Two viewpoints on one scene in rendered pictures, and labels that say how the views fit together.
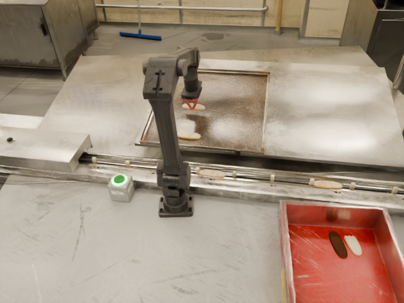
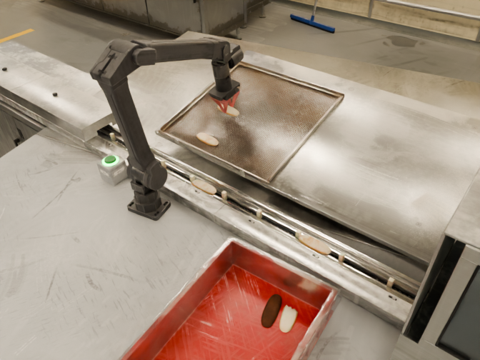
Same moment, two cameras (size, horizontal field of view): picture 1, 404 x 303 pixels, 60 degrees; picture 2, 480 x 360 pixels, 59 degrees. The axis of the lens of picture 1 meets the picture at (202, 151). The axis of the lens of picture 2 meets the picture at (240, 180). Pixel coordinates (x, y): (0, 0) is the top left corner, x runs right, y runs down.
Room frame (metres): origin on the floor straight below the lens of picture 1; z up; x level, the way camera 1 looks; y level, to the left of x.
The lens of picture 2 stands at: (0.07, -0.63, 1.79)
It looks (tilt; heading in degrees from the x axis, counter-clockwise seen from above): 41 degrees down; 28
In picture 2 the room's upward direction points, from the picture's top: 2 degrees counter-clockwise
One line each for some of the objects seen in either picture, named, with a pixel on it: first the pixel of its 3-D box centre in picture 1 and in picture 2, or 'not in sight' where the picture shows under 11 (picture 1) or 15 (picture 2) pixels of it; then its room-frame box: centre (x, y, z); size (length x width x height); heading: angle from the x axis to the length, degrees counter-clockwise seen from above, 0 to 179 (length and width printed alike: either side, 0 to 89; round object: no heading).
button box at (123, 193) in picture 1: (122, 190); (114, 172); (0.89, 0.30, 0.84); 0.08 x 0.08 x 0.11; 78
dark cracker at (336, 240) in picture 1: (338, 243); (271, 309); (0.63, -0.41, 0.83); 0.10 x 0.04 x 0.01; 4
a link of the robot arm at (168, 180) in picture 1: (172, 179); (146, 176); (0.84, 0.10, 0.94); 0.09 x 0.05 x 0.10; 171
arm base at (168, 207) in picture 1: (175, 199); (147, 198); (0.82, 0.10, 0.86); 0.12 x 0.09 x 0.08; 89
